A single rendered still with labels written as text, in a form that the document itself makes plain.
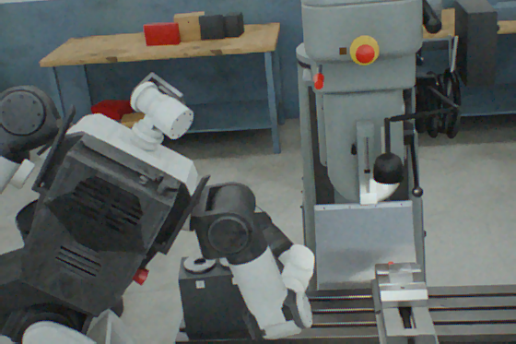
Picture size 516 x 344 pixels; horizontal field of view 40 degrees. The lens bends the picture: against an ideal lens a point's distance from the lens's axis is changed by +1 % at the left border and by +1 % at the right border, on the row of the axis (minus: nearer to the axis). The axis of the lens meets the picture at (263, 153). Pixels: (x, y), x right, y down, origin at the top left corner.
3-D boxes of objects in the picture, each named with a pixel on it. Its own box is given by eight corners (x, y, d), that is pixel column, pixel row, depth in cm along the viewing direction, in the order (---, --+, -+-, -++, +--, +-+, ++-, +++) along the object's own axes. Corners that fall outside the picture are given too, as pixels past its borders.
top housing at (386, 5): (427, 58, 151) (427, -18, 145) (303, 66, 154) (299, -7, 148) (404, 12, 194) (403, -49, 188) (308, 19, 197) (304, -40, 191)
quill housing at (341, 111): (409, 206, 179) (407, 85, 167) (328, 209, 182) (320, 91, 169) (402, 174, 197) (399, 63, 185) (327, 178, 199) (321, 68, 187)
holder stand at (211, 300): (263, 328, 200) (256, 267, 193) (186, 336, 201) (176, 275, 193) (262, 303, 212) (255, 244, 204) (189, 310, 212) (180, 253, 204)
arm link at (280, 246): (294, 234, 184) (321, 262, 177) (275, 266, 188) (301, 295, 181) (263, 235, 176) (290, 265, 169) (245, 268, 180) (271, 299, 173)
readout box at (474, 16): (499, 86, 195) (503, 9, 187) (465, 88, 196) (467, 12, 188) (484, 65, 213) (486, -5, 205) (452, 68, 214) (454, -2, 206)
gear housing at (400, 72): (417, 89, 164) (417, 47, 160) (311, 96, 166) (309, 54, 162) (403, 52, 194) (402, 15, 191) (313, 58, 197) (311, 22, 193)
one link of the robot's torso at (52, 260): (132, 361, 130) (222, 202, 120) (-44, 281, 125) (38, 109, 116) (157, 284, 158) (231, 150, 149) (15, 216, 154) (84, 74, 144)
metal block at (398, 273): (412, 290, 197) (412, 272, 195) (391, 291, 197) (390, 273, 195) (410, 280, 202) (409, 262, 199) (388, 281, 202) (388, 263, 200)
